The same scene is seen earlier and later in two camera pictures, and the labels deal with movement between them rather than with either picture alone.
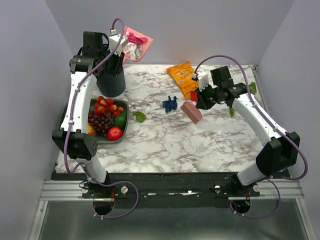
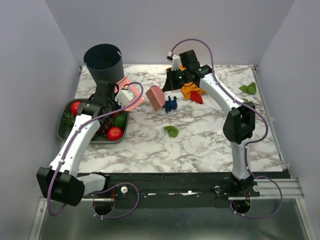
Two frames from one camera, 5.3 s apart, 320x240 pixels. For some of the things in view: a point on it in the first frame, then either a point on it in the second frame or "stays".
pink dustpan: (138, 45) → (135, 86)
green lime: (120, 120) stays
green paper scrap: (140, 117) → (173, 132)
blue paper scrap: (170, 105) stays
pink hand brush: (192, 111) → (156, 97)
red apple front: (115, 133) stays
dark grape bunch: (100, 122) stays
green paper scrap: (253, 87) stays
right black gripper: (201, 103) → (170, 84)
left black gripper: (118, 66) → (117, 106)
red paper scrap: (194, 96) stays
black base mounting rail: (167, 190) stays
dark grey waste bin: (111, 77) stays
